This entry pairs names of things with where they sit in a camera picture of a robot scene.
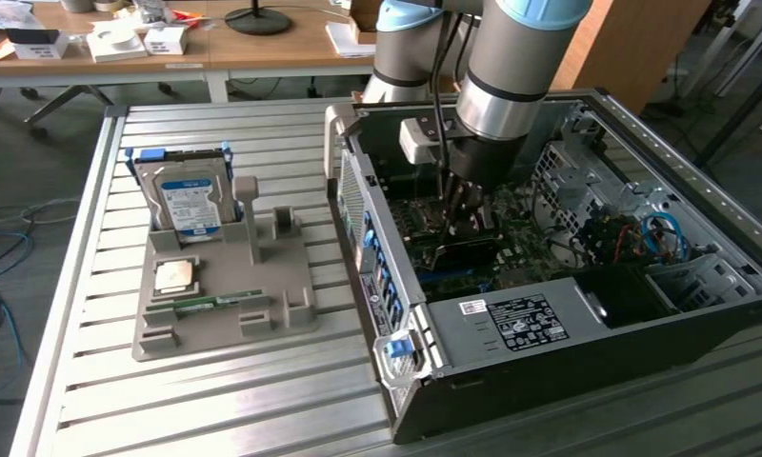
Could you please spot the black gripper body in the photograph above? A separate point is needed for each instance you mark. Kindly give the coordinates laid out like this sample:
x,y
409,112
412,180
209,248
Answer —
x,y
486,159

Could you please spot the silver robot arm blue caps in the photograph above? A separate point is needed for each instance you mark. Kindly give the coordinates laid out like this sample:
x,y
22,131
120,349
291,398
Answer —
x,y
507,57

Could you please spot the CPU socket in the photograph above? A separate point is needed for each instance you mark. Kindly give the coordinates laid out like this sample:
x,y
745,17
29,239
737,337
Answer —
x,y
427,216

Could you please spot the black RAM slot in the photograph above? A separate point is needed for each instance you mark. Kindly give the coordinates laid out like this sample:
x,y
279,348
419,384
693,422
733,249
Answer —
x,y
400,184
396,176

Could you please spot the green motherboard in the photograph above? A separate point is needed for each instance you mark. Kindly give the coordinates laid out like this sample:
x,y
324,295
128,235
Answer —
x,y
532,257

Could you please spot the blue expansion slot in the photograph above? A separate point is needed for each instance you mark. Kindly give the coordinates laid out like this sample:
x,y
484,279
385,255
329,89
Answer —
x,y
447,276

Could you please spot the silver chipset heatsink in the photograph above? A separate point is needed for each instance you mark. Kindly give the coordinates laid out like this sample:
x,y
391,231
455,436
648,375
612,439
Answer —
x,y
515,277

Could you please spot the silver perforated drive cage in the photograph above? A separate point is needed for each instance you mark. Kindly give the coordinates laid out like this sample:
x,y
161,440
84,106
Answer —
x,y
578,185

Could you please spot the grey power supply unit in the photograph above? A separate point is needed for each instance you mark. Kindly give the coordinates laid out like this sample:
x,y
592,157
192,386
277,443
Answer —
x,y
520,319

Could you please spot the white booklet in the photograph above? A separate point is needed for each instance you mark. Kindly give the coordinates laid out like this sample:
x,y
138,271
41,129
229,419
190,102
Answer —
x,y
343,43

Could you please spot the open cardboard box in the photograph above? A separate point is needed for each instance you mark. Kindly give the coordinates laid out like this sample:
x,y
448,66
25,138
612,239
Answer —
x,y
361,19

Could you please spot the wooden cabinet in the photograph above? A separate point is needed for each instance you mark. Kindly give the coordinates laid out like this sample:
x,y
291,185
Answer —
x,y
661,47

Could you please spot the black open PC case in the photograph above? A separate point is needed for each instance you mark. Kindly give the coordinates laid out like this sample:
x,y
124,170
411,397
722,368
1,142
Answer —
x,y
546,381

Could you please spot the silver disk bay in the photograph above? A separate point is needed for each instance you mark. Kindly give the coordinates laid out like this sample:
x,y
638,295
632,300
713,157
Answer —
x,y
705,285

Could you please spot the grey printed parts rack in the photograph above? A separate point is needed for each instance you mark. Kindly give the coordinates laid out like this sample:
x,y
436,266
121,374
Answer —
x,y
228,285

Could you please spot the green RAM stick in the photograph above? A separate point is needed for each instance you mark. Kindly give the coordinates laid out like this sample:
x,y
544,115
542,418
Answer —
x,y
221,300

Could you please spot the wooden desk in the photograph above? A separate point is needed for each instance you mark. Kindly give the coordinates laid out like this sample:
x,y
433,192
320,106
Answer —
x,y
260,52

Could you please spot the hard disk with blue caddy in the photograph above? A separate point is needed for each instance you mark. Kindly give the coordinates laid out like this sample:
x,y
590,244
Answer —
x,y
186,204

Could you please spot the black round lamp base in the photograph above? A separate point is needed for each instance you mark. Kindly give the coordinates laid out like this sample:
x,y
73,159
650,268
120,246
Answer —
x,y
256,24

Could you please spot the silver CPU chip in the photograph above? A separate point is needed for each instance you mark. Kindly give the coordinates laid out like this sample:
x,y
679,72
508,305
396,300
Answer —
x,y
174,276

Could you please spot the white labelled box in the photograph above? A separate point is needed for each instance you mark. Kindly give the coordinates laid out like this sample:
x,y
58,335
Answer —
x,y
165,43

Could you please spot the white box with tape roll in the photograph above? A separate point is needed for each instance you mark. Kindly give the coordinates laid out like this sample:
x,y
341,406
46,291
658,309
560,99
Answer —
x,y
117,45

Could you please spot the grey cup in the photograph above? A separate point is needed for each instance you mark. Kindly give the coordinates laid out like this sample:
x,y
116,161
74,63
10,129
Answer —
x,y
77,5

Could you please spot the white box black lid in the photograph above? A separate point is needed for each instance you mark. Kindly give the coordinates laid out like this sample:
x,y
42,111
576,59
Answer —
x,y
37,50

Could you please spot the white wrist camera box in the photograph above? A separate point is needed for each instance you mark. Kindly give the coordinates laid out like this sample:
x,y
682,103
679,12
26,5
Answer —
x,y
421,140

